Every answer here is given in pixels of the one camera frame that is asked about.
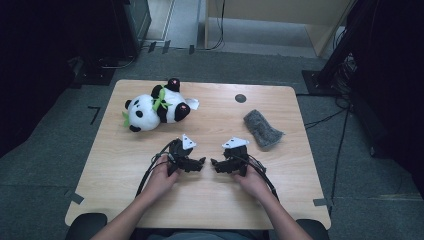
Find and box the right hand-held gripper black cable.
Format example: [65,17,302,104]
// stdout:
[245,154,280,202]

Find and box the coiled black cable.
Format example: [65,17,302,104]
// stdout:
[98,54,138,70]

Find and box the grey fluffy cloth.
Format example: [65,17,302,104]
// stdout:
[242,109,285,149]

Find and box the hand-held gripper black cable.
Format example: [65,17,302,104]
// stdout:
[245,154,280,202]
[134,139,178,198]

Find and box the person's left hand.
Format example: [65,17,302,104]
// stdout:
[142,154,183,202]

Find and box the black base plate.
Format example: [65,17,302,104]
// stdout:
[69,56,116,88]

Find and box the panda plush toy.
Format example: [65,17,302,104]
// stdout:
[121,77,201,133]

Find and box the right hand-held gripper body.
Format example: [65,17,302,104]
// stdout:
[221,136,250,178]

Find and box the long black floor cable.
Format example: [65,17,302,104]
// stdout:
[329,108,351,205]

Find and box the short black floor cable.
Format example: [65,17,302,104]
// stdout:
[303,107,349,130]

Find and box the black chair armrest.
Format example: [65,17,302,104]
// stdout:
[295,218,331,240]
[64,212,108,240]

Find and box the black equipment cabinet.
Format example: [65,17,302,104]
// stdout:
[111,0,153,60]

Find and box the hanging black cable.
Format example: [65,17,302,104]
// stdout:
[196,0,227,52]

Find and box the light wooden cabinet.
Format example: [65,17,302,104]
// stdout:
[203,0,356,58]

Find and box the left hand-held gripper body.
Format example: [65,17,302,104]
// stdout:
[164,133,201,177]

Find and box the black metal stand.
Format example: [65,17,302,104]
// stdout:
[301,0,381,98]

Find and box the person's right hand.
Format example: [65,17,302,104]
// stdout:
[232,164,273,203]

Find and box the left hand-held gripper black cable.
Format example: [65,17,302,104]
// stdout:
[134,139,178,198]

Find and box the grey tape piece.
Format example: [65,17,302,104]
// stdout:
[64,189,85,205]
[312,197,332,208]

